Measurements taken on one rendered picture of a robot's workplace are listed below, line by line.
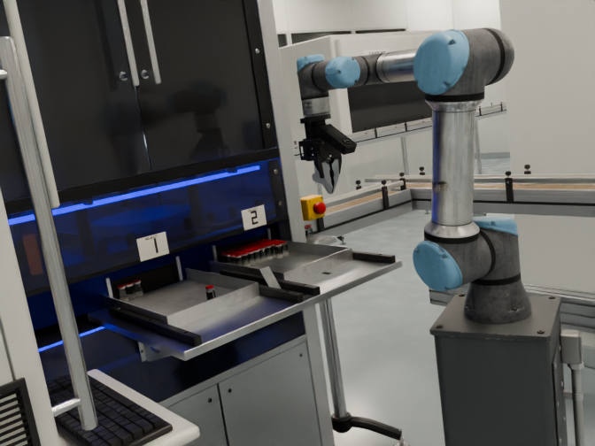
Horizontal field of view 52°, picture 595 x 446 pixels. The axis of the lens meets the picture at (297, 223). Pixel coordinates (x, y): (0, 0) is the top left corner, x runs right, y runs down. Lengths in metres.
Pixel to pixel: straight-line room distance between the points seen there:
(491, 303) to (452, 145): 0.39
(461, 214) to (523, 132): 1.66
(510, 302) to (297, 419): 0.90
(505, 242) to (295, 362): 0.87
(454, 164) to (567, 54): 1.62
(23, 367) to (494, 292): 0.97
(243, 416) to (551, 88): 1.85
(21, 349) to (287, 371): 1.17
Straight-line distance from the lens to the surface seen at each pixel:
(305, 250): 1.89
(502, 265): 1.44
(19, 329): 0.98
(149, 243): 1.66
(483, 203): 2.38
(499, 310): 1.46
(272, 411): 2.02
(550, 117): 2.89
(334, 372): 2.39
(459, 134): 1.27
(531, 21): 2.91
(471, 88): 1.25
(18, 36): 1.49
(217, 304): 1.48
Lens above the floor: 1.33
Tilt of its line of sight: 11 degrees down
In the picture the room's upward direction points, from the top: 8 degrees counter-clockwise
